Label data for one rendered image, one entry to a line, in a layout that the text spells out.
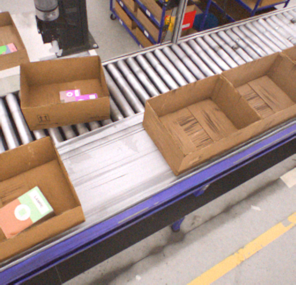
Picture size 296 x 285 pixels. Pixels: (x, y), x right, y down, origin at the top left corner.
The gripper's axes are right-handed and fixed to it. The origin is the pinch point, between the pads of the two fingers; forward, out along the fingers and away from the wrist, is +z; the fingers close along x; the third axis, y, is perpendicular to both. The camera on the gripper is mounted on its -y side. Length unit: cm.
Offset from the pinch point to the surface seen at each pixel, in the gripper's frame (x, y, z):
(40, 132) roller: 27.4, 22.3, 21.1
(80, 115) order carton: 30.2, 2.6, 14.6
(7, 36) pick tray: -48, 18, 28
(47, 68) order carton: -1.3, 7.3, 12.1
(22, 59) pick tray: -21.6, 15.7, 22.8
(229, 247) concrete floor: 122, -60, 87
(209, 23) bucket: -66, -176, 87
